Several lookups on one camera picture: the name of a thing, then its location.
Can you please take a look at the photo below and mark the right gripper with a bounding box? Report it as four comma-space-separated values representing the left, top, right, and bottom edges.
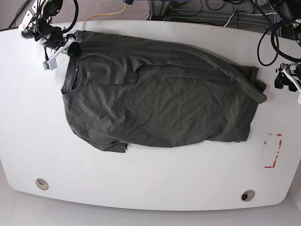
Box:
54, 34, 81, 57

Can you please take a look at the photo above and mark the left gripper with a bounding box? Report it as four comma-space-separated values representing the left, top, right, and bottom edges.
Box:
274, 63, 301, 92

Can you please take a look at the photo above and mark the dark grey t-shirt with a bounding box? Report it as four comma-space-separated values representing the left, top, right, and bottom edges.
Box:
61, 31, 267, 153

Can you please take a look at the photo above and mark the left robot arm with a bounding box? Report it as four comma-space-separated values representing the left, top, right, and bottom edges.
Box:
250, 0, 301, 92

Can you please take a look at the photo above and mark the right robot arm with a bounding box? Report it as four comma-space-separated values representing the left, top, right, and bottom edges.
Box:
18, 0, 79, 69

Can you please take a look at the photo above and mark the red tape rectangle marking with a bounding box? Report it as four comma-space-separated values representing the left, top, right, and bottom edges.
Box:
261, 133, 283, 169

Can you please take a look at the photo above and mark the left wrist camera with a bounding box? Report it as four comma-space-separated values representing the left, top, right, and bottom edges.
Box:
297, 93, 301, 105

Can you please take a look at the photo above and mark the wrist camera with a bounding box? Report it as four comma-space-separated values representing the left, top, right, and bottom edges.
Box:
43, 59, 57, 71
297, 93, 301, 105

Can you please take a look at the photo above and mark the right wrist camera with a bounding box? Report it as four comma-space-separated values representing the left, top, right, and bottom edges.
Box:
43, 59, 57, 71

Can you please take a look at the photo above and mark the yellow cable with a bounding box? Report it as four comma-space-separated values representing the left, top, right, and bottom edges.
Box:
85, 0, 129, 22

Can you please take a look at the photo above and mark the right table cable grommet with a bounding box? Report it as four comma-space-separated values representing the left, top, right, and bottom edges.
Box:
241, 190, 255, 202

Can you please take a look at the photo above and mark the table cable grommet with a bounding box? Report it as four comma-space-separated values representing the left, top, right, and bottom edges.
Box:
35, 178, 49, 191
241, 190, 255, 202

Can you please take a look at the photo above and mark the left table cable grommet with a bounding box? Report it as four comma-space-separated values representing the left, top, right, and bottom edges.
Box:
35, 178, 49, 191

